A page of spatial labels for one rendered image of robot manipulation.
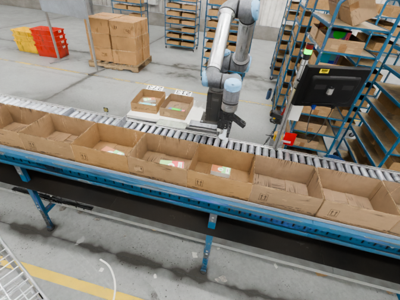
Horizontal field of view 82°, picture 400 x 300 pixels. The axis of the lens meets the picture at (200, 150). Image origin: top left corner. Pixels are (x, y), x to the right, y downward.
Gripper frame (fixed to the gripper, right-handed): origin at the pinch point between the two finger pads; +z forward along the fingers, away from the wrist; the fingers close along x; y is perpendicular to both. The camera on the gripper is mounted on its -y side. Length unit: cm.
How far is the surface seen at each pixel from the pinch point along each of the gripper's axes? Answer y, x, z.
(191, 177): 16.4, 21.2, 18.2
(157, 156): 48, -2, 28
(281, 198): -37.4, 21.2, 19.2
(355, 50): -88, -111, -39
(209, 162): 10.7, -7.5, 27.4
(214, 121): 21, -90, 41
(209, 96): 28, -90, 13
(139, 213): 50, 29, 55
